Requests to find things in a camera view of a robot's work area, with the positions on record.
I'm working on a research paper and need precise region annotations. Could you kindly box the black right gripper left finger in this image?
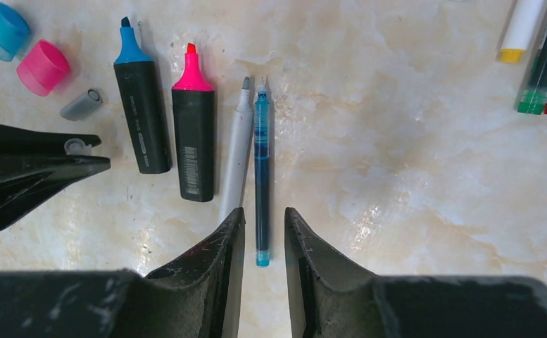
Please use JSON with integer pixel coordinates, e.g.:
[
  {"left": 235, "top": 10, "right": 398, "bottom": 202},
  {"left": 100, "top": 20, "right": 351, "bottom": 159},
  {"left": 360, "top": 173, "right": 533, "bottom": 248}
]
[{"left": 0, "top": 208, "right": 246, "bottom": 337}]

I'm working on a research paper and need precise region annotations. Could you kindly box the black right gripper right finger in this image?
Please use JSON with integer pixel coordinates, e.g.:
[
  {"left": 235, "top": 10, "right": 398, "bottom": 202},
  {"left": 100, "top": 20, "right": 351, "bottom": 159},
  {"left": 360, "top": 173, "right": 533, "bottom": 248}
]
[{"left": 284, "top": 208, "right": 547, "bottom": 337}]

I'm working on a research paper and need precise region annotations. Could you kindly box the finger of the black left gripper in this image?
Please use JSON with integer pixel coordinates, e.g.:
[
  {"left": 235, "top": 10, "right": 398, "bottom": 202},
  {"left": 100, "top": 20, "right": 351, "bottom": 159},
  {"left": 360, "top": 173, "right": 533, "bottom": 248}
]
[
  {"left": 0, "top": 155, "right": 111, "bottom": 231},
  {"left": 0, "top": 124, "right": 102, "bottom": 156}
]

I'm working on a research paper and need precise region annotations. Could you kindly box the clear cap of blue pen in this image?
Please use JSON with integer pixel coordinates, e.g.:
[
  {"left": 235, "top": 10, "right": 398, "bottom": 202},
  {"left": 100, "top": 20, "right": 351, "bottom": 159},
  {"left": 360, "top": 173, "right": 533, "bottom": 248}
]
[{"left": 63, "top": 138, "right": 92, "bottom": 156}]

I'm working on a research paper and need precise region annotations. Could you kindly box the pink cap of highlighter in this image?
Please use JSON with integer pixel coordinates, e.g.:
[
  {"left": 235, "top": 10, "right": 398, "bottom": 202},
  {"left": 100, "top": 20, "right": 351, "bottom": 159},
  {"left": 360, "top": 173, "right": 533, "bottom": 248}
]
[{"left": 16, "top": 39, "right": 71, "bottom": 96}]

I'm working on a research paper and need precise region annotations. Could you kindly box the small grey pen cap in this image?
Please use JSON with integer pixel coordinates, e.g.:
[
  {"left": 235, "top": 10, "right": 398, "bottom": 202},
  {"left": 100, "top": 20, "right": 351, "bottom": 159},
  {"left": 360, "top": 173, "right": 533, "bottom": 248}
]
[{"left": 60, "top": 89, "right": 103, "bottom": 121}]

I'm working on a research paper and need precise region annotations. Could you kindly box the blue cap of highlighter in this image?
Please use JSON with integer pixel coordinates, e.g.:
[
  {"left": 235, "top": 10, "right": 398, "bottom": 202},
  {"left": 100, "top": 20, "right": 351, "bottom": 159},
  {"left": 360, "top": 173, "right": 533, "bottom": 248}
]
[{"left": 0, "top": 1, "right": 31, "bottom": 62}]

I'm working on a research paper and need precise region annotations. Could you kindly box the grey white pen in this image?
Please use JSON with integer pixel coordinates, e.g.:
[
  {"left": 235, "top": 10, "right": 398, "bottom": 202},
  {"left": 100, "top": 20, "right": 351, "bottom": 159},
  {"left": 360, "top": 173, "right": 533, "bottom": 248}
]
[{"left": 218, "top": 76, "right": 254, "bottom": 223}]

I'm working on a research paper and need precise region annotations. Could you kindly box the black highlighter blue cap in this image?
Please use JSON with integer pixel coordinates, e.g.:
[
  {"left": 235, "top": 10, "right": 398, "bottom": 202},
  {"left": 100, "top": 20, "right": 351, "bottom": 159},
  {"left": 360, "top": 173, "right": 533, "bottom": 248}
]
[{"left": 113, "top": 17, "right": 171, "bottom": 175}]

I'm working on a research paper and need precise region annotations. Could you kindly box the black highlighter pink cap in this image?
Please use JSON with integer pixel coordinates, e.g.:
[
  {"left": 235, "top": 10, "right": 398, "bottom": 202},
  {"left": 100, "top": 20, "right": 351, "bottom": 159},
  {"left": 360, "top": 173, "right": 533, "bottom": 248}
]
[{"left": 171, "top": 43, "right": 215, "bottom": 202}]

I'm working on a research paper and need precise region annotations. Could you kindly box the white marker yellow end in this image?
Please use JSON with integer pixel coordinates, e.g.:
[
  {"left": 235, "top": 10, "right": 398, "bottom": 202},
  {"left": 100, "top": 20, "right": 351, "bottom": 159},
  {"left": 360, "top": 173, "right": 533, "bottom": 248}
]
[{"left": 498, "top": 0, "right": 547, "bottom": 64}]

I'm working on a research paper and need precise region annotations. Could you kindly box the green ink clear pen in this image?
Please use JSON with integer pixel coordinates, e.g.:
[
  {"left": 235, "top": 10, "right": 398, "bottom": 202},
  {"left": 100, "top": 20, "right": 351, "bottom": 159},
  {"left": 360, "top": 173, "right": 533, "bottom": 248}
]
[{"left": 516, "top": 0, "right": 547, "bottom": 116}]

